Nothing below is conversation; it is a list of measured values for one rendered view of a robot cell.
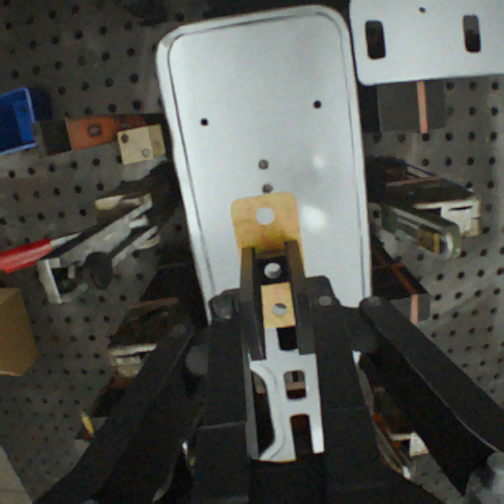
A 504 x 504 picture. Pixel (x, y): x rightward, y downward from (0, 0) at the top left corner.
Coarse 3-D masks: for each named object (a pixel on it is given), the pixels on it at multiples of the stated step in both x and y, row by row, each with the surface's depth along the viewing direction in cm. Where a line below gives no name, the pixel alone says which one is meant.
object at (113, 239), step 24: (120, 216) 37; (72, 240) 31; (96, 240) 32; (120, 240) 38; (144, 240) 40; (48, 264) 27; (72, 264) 28; (96, 264) 27; (48, 288) 28; (72, 288) 29; (96, 288) 28
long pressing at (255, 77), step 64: (192, 64) 42; (256, 64) 42; (320, 64) 42; (192, 128) 44; (256, 128) 44; (320, 128) 44; (192, 192) 47; (256, 192) 47; (320, 192) 47; (320, 256) 49; (320, 448) 61
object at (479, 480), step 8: (496, 456) 7; (480, 464) 8; (488, 464) 7; (496, 464) 7; (472, 472) 8; (480, 472) 8; (488, 472) 7; (496, 472) 7; (472, 480) 8; (480, 480) 8; (488, 480) 7; (496, 480) 7; (472, 488) 7; (480, 488) 7; (488, 488) 7; (496, 488) 7; (472, 496) 7; (480, 496) 7; (488, 496) 7; (496, 496) 7
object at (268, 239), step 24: (288, 192) 22; (240, 216) 22; (288, 216) 22; (240, 240) 23; (264, 240) 23; (288, 240) 23; (264, 264) 22; (264, 288) 24; (288, 288) 24; (264, 312) 24; (288, 312) 24
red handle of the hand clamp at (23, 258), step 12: (144, 216) 41; (132, 228) 41; (144, 228) 42; (48, 240) 37; (60, 240) 37; (0, 252) 35; (12, 252) 35; (24, 252) 35; (36, 252) 36; (48, 252) 37; (0, 264) 35; (12, 264) 35; (24, 264) 36
